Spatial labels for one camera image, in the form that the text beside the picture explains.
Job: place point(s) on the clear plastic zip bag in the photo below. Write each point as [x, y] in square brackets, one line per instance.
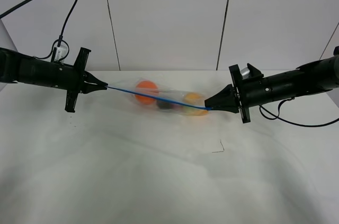
[128, 87]

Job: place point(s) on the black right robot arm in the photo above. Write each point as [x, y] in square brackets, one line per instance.
[251, 88]

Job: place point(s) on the orange toy fruit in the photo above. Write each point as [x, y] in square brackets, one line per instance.
[146, 87]

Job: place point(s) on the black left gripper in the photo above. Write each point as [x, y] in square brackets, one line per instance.
[77, 81]

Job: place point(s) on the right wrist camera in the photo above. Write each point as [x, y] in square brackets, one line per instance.
[251, 72]

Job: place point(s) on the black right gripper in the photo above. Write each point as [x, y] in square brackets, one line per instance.
[225, 99]

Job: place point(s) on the yellow toy pear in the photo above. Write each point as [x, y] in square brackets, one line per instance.
[194, 99]

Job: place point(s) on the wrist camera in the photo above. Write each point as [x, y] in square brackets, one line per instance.
[251, 72]
[60, 53]

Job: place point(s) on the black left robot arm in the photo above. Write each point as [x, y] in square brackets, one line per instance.
[17, 67]

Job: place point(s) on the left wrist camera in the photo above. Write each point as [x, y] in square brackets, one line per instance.
[60, 53]

